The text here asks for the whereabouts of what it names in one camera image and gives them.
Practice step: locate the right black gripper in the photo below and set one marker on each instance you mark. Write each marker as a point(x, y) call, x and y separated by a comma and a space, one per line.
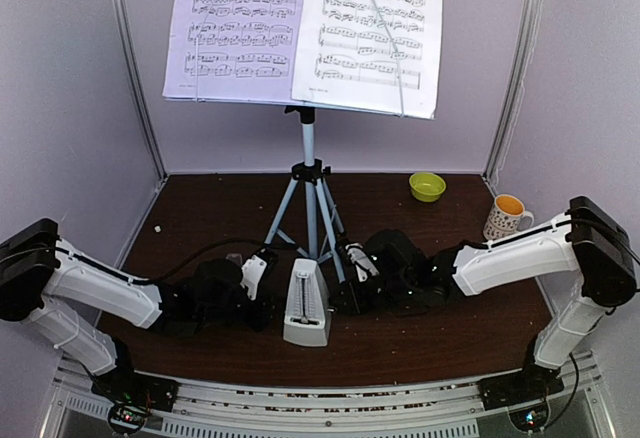
point(347, 294)

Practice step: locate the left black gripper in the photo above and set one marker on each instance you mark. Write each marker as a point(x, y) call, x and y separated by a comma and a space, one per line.
point(264, 317)

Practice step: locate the grey metronome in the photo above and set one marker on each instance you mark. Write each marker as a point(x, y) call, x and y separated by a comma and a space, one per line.
point(307, 320)

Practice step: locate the clear metronome front cover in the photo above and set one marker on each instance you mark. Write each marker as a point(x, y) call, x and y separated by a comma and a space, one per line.
point(235, 258)

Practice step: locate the light blue music stand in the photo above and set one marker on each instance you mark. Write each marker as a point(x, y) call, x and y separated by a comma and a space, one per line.
point(323, 222)

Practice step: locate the white sheet music page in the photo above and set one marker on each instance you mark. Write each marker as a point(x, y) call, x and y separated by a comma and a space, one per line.
point(379, 56)

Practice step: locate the purple sheet music page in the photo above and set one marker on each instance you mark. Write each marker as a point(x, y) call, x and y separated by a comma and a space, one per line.
point(232, 50)

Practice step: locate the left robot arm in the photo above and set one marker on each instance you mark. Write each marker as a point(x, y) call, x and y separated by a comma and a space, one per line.
point(41, 271)

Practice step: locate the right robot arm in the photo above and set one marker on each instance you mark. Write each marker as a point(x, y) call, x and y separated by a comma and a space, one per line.
point(390, 269)

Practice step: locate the yellow-green bowl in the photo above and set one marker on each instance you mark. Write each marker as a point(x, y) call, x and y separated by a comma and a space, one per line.
point(427, 187)

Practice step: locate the patterned white mug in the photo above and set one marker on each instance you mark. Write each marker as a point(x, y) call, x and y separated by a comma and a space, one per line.
point(507, 216)

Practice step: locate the aluminium front rail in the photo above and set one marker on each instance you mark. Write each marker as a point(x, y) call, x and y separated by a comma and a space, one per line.
point(451, 408)

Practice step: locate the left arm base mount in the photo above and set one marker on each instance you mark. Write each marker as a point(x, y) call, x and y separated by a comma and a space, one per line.
point(139, 390)

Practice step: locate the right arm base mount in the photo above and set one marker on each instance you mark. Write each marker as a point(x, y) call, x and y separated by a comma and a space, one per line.
point(512, 389)

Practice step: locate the right aluminium corner post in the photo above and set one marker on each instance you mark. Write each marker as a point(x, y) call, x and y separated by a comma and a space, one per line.
point(524, 50)

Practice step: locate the aluminium corner post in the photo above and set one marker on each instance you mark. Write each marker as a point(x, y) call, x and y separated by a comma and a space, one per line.
point(136, 88)
point(524, 50)

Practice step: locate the left aluminium corner post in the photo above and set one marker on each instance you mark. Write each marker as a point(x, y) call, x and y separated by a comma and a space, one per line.
point(136, 88)

